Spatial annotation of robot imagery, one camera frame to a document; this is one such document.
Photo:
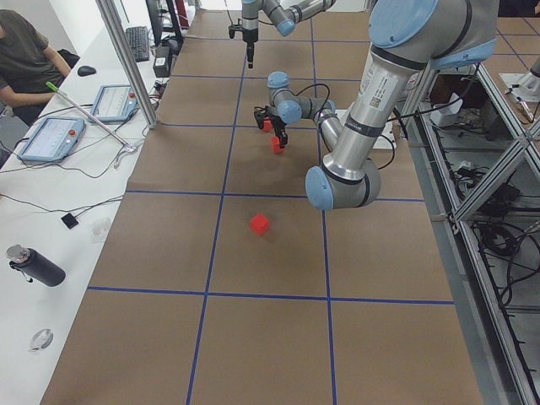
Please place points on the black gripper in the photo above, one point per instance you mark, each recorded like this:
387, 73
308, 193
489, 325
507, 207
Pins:
277, 125

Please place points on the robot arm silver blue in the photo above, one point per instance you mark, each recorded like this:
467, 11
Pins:
286, 108
406, 37

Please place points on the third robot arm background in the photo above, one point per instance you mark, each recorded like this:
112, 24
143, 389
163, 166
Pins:
283, 19

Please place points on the teach pendant far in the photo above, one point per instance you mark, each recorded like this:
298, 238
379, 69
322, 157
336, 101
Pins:
114, 103

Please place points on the teach pendant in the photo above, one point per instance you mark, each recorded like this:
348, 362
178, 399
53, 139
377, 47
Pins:
52, 140
114, 103

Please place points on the black keyboard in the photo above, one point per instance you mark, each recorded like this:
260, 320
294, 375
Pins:
138, 41

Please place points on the black computer mouse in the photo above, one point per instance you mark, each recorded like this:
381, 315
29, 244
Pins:
84, 71

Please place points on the teach pendant near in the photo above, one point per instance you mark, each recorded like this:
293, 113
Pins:
52, 140

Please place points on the small black square pad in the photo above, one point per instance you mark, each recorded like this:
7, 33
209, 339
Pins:
69, 220

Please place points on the metal rod green tip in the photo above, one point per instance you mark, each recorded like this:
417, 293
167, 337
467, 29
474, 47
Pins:
126, 147

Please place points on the seated person dark shirt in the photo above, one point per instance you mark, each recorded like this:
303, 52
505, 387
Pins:
28, 63

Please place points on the black water bottle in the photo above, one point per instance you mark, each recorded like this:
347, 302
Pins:
34, 266

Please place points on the clear tape roll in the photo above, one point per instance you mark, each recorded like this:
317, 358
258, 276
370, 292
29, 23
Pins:
41, 340

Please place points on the aluminium frame post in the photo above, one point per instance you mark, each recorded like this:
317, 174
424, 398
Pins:
116, 33

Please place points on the aluminium frame rack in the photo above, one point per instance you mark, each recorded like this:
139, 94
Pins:
478, 159

